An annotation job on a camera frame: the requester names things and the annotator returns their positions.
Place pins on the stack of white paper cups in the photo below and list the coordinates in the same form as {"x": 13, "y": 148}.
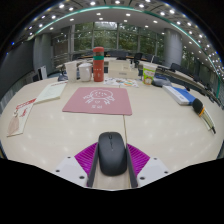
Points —
{"x": 71, "y": 71}

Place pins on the white desk organizer box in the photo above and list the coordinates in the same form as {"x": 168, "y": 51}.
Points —
{"x": 121, "y": 70}

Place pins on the long curved conference desk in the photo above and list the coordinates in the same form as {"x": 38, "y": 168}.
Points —
{"x": 186, "y": 80}

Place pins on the green paper cup with straw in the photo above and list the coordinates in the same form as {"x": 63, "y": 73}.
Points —
{"x": 149, "y": 75}

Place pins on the blue and white book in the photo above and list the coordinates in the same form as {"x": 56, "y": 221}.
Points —
{"x": 181, "y": 95}

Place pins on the white leaning board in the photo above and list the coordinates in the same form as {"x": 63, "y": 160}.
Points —
{"x": 43, "y": 72}

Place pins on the white lidded ceramic mug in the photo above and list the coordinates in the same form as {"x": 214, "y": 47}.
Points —
{"x": 85, "y": 72}

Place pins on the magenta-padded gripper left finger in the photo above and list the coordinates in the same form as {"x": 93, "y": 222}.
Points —
{"x": 70, "y": 168}

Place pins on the red thermos bottle green band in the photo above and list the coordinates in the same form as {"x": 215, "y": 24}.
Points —
{"x": 98, "y": 66}

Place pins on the white printed document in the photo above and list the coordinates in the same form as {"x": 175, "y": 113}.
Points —
{"x": 50, "y": 92}

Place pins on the pink printed mouse pad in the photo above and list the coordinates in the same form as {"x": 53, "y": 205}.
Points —
{"x": 96, "y": 101}

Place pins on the black handheld microphone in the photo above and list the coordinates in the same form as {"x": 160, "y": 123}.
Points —
{"x": 198, "y": 106}

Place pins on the red and white booklet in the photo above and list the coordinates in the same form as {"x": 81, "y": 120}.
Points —
{"x": 20, "y": 116}

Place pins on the colourful sticker sheet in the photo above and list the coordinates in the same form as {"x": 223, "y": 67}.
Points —
{"x": 120, "y": 82}

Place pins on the ceiling lights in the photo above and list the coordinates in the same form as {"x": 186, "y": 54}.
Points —
{"x": 100, "y": 14}

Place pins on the black computer mouse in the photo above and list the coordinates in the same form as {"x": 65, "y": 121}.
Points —
{"x": 112, "y": 153}

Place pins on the black office chairs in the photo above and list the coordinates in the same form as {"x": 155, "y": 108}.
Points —
{"x": 138, "y": 57}

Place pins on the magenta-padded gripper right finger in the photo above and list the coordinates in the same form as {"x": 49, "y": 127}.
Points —
{"x": 151, "y": 168}

